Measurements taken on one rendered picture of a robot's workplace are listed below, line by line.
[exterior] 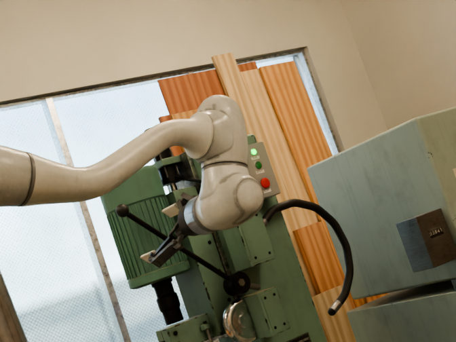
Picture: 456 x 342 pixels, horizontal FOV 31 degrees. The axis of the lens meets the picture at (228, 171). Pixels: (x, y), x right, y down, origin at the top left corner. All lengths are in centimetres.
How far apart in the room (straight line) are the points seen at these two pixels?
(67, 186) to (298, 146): 267
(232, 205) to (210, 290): 63
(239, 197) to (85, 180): 33
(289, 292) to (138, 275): 45
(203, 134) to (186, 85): 224
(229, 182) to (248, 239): 55
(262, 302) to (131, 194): 45
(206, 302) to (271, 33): 239
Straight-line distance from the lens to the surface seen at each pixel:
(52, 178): 148
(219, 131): 172
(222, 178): 170
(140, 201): 220
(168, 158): 232
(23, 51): 376
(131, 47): 396
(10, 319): 158
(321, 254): 389
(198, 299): 230
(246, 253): 220
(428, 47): 438
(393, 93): 459
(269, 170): 233
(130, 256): 221
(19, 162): 145
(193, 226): 180
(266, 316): 219
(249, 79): 412
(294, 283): 238
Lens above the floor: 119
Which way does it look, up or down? 6 degrees up
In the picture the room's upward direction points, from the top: 19 degrees counter-clockwise
